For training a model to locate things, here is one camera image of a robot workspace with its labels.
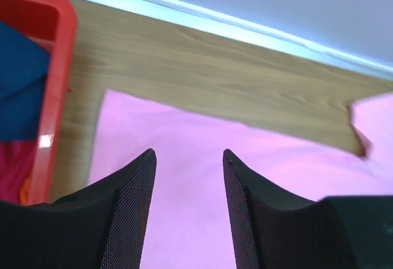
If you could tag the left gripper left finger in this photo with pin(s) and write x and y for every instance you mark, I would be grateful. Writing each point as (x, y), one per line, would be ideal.
(100, 226)

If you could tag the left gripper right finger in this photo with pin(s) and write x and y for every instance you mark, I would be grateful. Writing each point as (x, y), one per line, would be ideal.
(274, 228)

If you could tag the pink t-shirt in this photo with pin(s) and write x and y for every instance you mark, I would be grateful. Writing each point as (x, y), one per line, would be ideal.
(188, 224)

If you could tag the magenta t-shirt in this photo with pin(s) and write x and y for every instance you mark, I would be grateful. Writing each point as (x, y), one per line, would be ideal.
(17, 158)

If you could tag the navy blue t-shirt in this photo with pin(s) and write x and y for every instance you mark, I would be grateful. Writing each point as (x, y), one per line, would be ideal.
(24, 68)

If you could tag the red plastic bin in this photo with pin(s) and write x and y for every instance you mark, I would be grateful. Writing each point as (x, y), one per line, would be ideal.
(52, 24)

